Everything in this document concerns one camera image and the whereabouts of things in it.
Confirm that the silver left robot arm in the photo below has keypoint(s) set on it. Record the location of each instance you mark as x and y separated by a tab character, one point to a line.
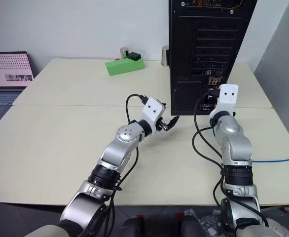
115	153

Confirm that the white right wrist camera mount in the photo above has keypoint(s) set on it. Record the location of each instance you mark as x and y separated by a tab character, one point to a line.
227	98

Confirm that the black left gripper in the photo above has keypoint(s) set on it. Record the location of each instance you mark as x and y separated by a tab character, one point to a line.
162	125

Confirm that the grey partition panel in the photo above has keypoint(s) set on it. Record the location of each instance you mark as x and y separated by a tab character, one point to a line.
280	61

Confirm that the crumpled clear plastic bag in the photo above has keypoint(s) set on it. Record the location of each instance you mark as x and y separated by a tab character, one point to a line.
209	222

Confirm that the black computer tower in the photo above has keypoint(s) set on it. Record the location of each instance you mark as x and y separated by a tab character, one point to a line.
208	37

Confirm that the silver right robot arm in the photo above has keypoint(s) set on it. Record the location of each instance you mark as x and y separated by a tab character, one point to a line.
235	145

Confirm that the green rectangular box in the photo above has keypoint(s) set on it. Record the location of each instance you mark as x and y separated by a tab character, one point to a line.
124	67

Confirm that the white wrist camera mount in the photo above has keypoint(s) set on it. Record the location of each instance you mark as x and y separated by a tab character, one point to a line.
152	108
227	98

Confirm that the open laptop with pink screen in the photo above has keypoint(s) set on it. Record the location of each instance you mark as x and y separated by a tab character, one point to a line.
7	71

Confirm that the small black block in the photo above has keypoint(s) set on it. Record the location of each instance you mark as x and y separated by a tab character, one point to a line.
135	56

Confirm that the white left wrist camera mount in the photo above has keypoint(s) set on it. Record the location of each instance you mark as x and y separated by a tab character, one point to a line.
152	108

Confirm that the silver metal cylinder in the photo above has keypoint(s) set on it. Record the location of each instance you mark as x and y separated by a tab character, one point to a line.
123	52
164	55

